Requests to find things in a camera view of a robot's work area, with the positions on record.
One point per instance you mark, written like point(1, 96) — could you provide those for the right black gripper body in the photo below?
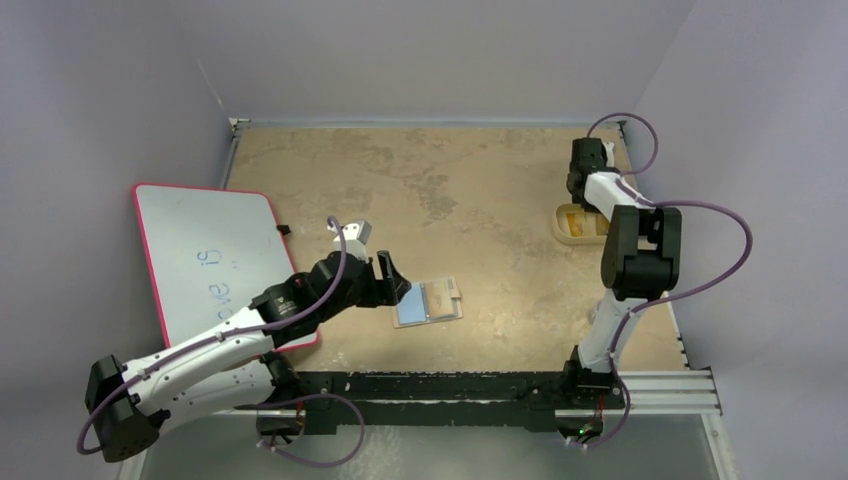
point(582, 157)

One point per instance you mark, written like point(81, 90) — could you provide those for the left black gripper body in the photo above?
point(368, 292)

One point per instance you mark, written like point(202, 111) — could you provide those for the beige leather card holder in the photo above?
point(411, 311)

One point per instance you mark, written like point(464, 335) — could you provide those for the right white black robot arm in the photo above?
point(640, 261)

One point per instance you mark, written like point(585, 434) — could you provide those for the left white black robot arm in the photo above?
point(233, 364)

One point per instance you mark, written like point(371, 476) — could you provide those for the cream oval tray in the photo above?
point(560, 229)

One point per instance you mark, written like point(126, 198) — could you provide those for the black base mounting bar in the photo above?
point(536, 401)

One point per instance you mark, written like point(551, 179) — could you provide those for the white pink-framed whiteboard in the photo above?
point(209, 253)

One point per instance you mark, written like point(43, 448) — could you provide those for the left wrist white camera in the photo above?
point(355, 235)

